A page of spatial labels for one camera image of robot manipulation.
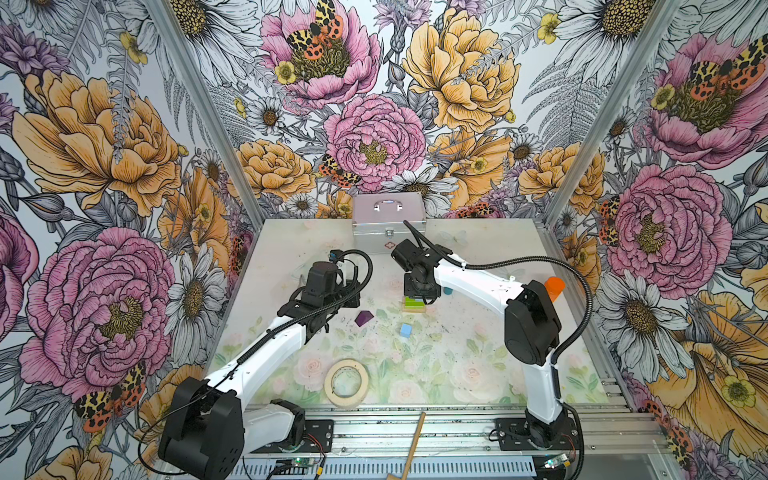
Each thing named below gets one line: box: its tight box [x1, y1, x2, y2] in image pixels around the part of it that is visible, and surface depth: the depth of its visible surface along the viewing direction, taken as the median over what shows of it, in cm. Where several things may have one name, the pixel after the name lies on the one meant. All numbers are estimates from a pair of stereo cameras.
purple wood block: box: [354, 310, 374, 327], surface depth 96 cm
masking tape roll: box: [324, 358, 369, 408], surface depth 81 cm
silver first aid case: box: [352, 192, 427, 255], surface depth 107 cm
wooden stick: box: [386, 412, 426, 480], surface depth 74 cm
